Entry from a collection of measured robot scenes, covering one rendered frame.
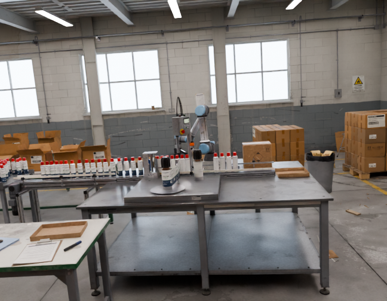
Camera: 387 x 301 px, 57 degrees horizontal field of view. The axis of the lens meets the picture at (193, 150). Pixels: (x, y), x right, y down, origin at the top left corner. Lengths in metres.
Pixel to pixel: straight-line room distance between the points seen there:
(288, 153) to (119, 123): 4.43
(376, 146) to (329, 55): 3.42
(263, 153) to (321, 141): 5.83
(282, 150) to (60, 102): 5.70
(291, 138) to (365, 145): 1.29
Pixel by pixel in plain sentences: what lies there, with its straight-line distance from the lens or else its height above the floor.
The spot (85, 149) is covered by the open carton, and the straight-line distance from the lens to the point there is 5.11.
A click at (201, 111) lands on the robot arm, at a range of 3.97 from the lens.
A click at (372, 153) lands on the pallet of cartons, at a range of 6.92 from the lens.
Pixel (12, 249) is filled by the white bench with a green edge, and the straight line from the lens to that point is 2.67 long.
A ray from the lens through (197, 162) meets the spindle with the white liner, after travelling 3.40.
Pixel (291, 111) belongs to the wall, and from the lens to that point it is 9.40.
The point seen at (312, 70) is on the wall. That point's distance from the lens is 9.51.
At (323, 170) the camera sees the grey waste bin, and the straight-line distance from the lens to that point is 5.91.
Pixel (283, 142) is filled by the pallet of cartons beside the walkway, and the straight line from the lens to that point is 7.11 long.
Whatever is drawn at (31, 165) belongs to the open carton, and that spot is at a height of 0.87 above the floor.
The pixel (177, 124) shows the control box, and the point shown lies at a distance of 3.70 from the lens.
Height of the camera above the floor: 1.72
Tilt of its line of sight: 9 degrees down
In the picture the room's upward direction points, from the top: 4 degrees counter-clockwise
